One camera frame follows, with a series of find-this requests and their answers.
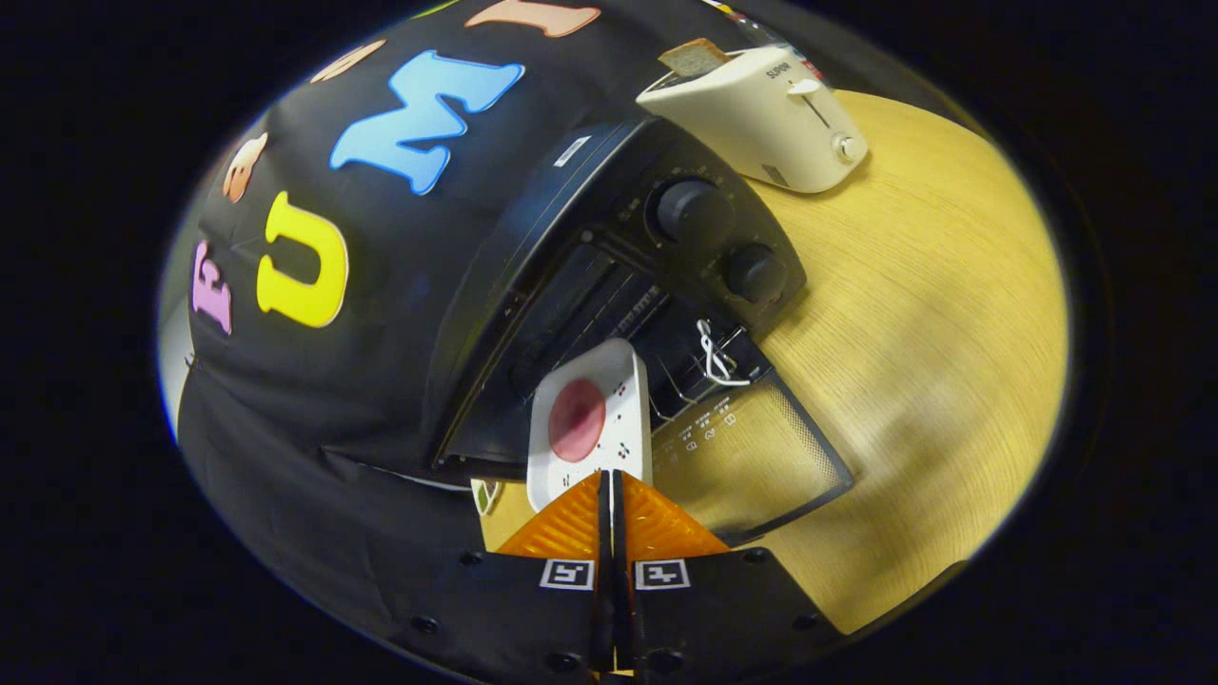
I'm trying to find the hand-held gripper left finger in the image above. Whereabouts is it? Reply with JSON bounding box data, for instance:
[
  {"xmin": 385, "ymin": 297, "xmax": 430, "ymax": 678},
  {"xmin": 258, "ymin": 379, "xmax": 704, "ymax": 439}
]
[{"xmin": 400, "ymin": 469, "xmax": 617, "ymax": 682}]

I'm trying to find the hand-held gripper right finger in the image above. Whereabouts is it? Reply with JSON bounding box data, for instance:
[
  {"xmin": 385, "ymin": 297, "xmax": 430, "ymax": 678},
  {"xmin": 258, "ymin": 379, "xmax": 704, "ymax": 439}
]
[{"xmin": 609, "ymin": 469, "xmax": 840, "ymax": 682}]

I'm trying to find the pink ham slice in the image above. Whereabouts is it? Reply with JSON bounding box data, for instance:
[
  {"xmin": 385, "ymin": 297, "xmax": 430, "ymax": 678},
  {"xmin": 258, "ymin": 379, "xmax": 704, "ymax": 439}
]
[{"xmin": 548, "ymin": 379, "xmax": 607, "ymax": 464}]

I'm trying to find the white rectangular plate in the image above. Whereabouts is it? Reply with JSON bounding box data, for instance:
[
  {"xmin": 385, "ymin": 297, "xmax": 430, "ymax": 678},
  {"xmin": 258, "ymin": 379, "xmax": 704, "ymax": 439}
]
[{"xmin": 526, "ymin": 338, "xmax": 654, "ymax": 516}]

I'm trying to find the black toaster oven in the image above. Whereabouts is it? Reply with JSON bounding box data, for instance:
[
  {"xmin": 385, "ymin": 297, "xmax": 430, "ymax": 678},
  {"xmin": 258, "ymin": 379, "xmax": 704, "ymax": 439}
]
[{"xmin": 423, "ymin": 116, "xmax": 855, "ymax": 549}]

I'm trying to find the white pop-up toaster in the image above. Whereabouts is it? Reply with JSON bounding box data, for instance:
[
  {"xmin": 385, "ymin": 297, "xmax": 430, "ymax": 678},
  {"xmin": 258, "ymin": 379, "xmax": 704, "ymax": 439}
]
[{"xmin": 636, "ymin": 45, "xmax": 869, "ymax": 195}]

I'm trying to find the black backdrop cloth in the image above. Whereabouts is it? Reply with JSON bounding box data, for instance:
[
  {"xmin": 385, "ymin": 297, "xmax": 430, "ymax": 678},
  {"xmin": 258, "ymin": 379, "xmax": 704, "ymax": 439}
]
[{"xmin": 176, "ymin": 0, "xmax": 762, "ymax": 659}]

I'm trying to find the brown bread slice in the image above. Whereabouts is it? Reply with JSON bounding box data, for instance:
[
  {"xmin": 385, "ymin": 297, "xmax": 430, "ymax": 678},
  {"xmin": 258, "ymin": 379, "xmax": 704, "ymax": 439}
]
[{"xmin": 658, "ymin": 38, "xmax": 732, "ymax": 79}]

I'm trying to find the white cable tie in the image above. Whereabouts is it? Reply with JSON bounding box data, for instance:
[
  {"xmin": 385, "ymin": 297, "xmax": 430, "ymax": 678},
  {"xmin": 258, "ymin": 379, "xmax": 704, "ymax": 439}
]
[{"xmin": 697, "ymin": 319, "xmax": 753, "ymax": 388}]

